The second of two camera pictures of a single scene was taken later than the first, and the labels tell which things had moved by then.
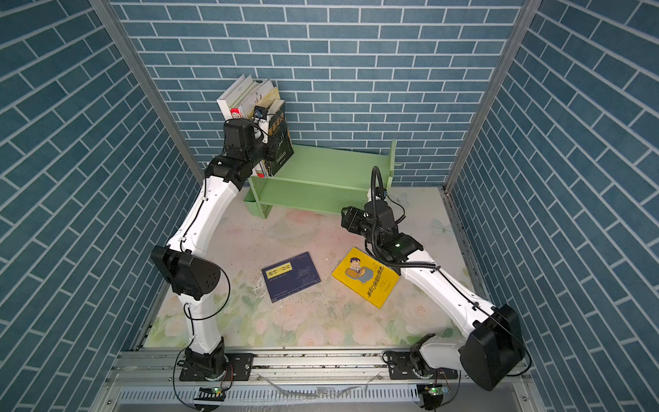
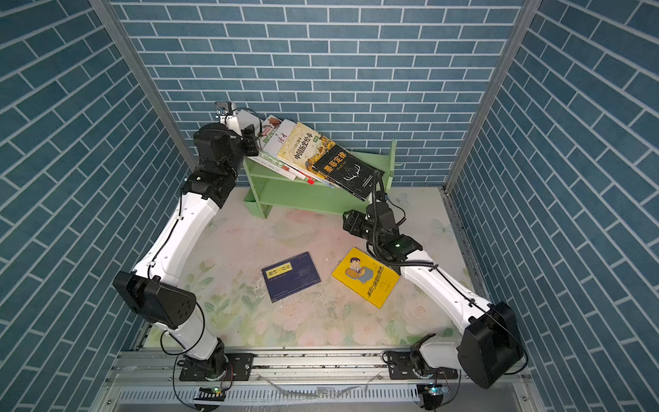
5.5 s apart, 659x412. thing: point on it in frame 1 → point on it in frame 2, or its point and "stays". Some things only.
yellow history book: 272,95 → 301,151
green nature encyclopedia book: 255,98 → 269,125
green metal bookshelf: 320,176 stays
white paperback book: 232,95 → 245,118
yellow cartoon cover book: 368,275 stays
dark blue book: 290,276 stays
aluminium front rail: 298,379 stays
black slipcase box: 278,130 → 347,172
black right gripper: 355,215 stays
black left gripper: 269,154 → 248,141
